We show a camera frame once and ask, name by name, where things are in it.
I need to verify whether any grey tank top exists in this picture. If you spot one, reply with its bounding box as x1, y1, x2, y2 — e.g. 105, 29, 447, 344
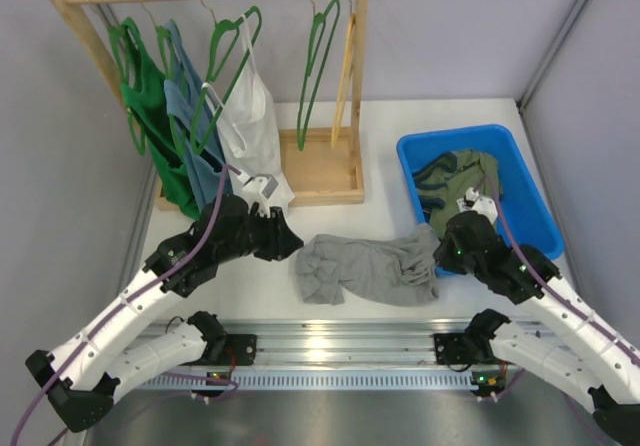
295, 224, 440, 307

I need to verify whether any yellow hanger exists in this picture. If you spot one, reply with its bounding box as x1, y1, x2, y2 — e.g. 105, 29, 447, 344
330, 0, 356, 149

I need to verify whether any green hanger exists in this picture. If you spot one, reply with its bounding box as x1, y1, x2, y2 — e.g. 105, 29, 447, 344
82, 0, 147, 157
296, 0, 341, 151
138, 0, 185, 159
190, 6, 262, 155

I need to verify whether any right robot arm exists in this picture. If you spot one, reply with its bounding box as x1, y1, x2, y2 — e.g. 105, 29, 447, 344
434, 211, 639, 445

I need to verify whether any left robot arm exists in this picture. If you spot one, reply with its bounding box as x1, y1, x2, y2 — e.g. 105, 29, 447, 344
25, 194, 304, 433

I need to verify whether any white tank top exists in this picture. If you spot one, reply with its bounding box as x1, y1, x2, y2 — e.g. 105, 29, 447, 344
201, 20, 295, 211

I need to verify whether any blue tank top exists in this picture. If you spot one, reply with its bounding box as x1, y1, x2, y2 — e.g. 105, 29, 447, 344
163, 20, 225, 216

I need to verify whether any green tank top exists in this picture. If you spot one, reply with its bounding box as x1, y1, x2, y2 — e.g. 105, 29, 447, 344
119, 17, 200, 219

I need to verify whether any green hanger under white top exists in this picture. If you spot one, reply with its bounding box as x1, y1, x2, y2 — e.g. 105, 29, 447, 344
190, 6, 262, 155

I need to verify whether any green hanger under blue top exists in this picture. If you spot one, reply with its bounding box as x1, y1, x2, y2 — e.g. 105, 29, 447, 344
138, 0, 185, 159

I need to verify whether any blue plastic bin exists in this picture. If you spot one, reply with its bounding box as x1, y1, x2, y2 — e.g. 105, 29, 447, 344
396, 124, 564, 260

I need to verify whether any olive green shirt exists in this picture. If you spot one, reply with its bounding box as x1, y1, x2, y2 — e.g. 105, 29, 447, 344
412, 149, 502, 239

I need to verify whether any wooden clothes rack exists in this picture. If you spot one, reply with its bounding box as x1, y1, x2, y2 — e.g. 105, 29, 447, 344
50, 0, 368, 206

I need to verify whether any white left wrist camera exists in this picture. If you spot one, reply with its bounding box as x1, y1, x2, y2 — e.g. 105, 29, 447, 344
236, 170, 279, 217

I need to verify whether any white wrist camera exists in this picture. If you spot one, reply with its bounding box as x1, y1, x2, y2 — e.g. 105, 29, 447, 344
456, 187, 498, 225
236, 170, 279, 217

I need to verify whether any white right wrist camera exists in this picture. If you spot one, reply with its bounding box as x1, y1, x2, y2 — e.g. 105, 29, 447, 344
456, 187, 498, 225

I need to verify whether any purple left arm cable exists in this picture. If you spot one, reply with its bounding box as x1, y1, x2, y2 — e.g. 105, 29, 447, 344
9, 163, 244, 446

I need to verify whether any aluminium mounting rail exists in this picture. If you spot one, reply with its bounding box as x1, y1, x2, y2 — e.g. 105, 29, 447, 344
222, 318, 470, 369

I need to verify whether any slotted grey cable duct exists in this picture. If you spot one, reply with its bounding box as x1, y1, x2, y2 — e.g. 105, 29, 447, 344
134, 369, 481, 391

